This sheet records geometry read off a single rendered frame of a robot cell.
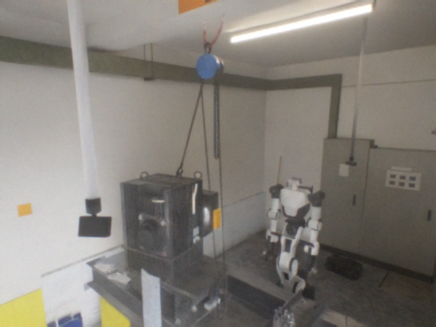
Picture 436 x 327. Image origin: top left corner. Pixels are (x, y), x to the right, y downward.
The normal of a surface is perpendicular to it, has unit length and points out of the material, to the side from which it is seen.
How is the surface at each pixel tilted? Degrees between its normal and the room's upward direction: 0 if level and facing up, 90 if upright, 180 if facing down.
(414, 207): 90
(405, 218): 90
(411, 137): 90
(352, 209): 90
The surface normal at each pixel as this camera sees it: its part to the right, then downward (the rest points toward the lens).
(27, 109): 0.74, 0.12
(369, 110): -0.68, 0.14
